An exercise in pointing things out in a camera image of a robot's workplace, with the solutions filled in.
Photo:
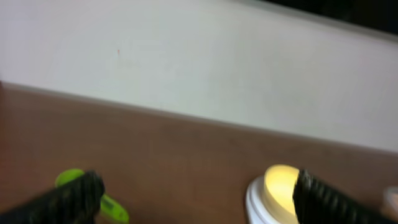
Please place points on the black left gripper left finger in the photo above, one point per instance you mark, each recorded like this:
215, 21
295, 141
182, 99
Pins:
77, 201

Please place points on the white digital kitchen scale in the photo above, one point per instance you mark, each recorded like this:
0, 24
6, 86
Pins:
256, 210

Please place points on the green plastic scoop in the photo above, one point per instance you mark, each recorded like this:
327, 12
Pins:
110, 209

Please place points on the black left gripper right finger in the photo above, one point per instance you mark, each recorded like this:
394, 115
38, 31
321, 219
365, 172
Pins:
316, 202

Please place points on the yellow bowl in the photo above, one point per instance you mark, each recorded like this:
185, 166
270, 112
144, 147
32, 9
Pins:
279, 183

